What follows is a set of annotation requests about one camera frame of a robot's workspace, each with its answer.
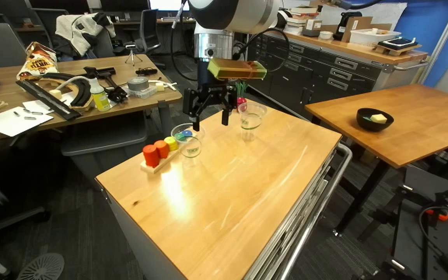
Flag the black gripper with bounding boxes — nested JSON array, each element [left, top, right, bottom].
[[182, 82, 239, 132]]

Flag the clear plastic cup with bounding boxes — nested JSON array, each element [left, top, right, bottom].
[[235, 99, 269, 143], [169, 121, 205, 160]]

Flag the red toy cherry green stem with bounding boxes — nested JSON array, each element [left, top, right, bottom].
[[233, 81, 250, 113]]

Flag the yellow toy cylinder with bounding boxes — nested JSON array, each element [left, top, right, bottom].
[[163, 134, 180, 154]]

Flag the orange toy cylinder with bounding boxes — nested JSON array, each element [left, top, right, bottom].
[[152, 138, 171, 160]]

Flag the red toy cylinder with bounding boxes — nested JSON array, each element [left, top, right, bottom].
[[141, 143, 162, 169]]

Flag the flat black tool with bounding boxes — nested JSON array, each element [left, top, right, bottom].
[[134, 65, 159, 78]]

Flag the gray tape roll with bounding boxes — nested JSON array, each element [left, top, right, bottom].
[[126, 75, 151, 96]]

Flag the colourful block set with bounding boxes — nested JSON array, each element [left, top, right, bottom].
[[138, 146, 187, 176]]

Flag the large wooden desk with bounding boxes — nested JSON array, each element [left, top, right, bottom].
[[0, 53, 185, 157]]

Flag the wood top steel cart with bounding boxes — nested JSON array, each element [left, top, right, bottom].
[[95, 106, 355, 280]]

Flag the small black tool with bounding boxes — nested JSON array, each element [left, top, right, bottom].
[[106, 84, 131, 104]]

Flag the small tripod stand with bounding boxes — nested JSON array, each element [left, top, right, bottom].
[[123, 43, 143, 68]]

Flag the black office chair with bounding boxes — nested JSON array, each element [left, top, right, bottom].
[[129, 6, 165, 53]]

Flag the dark gray drawer cabinet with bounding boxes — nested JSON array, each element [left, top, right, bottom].
[[244, 29, 432, 123]]

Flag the small yellow liquid bottle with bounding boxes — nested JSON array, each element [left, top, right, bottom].
[[87, 76, 113, 113]]

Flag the black hand tool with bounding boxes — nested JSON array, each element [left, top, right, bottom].
[[82, 65, 117, 79]]

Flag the white stacked boxes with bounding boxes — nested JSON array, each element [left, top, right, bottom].
[[277, 3, 325, 37]]

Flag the black computer monitor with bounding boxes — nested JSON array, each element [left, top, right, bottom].
[[98, 0, 152, 12]]

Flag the black bowl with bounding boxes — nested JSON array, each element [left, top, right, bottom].
[[355, 106, 395, 134]]

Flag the white cloth jacket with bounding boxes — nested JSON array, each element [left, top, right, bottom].
[[53, 11, 118, 59]]

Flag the black upright device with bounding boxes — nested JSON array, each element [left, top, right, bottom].
[[331, 9, 362, 43]]

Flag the long black bar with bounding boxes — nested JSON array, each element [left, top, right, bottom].
[[14, 78, 84, 123]]

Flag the yellow food piece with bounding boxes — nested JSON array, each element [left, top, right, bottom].
[[367, 112, 390, 126]]

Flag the white plastic bin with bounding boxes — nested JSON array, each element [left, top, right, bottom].
[[347, 26, 403, 50]]

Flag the small cardboard box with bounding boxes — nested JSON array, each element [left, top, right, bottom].
[[339, 14, 375, 43]]

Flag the printed chip bag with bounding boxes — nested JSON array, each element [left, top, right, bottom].
[[14, 40, 61, 82]]

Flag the white paper sheet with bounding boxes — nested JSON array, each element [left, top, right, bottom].
[[0, 104, 56, 140]]

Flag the wooden table black legs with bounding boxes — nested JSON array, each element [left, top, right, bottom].
[[303, 84, 448, 238]]

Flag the round gray floor grille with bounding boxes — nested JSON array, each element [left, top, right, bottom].
[[14, 250, 67, 280]]

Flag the white cable piece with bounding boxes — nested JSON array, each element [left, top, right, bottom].
[[148, 76, 179, 93]]

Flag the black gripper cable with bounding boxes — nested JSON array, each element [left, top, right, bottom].
[[230, 26, 291, 79]]

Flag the black corrugated hose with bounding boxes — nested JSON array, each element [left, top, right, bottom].
[[67, 78, 95, 109]]

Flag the chrome cart handle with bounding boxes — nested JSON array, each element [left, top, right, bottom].
[[277, 141, 355, 280]]

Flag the orange handled black clamp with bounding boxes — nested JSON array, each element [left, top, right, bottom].
[[418, 205, 448, 225]]

